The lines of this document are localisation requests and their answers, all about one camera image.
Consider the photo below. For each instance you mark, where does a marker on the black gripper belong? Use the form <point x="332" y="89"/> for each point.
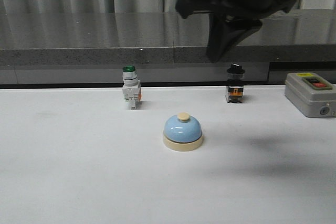
<point x="224" y="36"/>

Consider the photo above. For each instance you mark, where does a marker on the blue and cream desk bell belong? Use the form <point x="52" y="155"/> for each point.
<point x="183" y="133"/>

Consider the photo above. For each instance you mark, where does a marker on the grey stone counter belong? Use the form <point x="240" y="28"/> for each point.
<point x="90" y="49"/>

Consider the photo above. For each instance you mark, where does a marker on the black selector switch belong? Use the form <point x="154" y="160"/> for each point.
<point x="235" y="86"/>

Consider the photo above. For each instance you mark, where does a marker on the green pilot light switch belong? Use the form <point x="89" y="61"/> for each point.
<point x="132" y="86"/>

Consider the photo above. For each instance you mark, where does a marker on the grey on-off switch box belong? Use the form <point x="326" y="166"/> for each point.
<point x="311" y="94"/>

